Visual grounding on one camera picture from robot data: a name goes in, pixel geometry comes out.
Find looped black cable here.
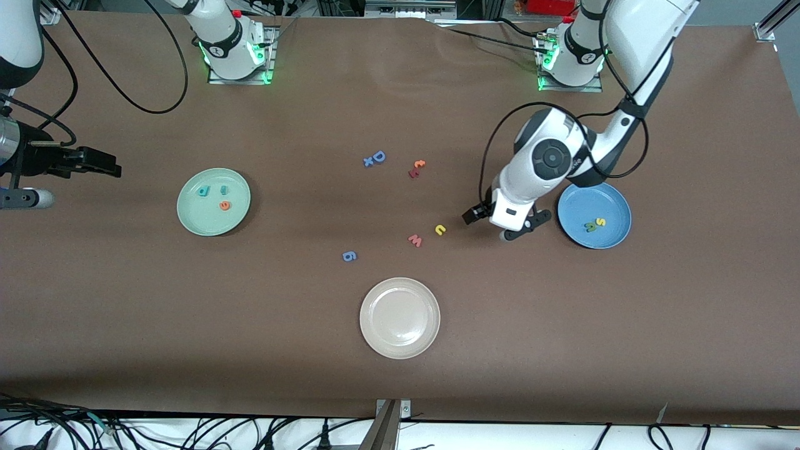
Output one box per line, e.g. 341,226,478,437
647,423,676,450

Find beige plate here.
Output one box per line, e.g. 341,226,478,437
359,277,441,360

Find teal plug cable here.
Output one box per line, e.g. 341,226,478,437
81,409,119,435

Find light green plate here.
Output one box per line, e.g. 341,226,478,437
176,167,252,237

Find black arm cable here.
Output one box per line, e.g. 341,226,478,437
478,0,651,204
0,0,189,151

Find blue plate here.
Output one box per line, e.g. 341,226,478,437
557,181,633,250

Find grey metal box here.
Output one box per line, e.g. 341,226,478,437
364,0,458,22

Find brown table cover sheet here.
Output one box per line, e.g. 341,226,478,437
0,9,800,426

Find red box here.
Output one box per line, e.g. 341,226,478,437
525,0,579,16

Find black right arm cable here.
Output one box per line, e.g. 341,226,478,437
0,0,189,151

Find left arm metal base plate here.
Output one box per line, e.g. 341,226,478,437
536,34,604,93

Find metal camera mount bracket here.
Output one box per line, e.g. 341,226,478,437
358,399,412,450

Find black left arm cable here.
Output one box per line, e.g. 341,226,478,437
478,0,651,204

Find black base cable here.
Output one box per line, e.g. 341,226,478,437
447,27,551,54
494,17,543,38

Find aluminium frame rail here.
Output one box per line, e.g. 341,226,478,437
753,0,800,43
34,0,63,26

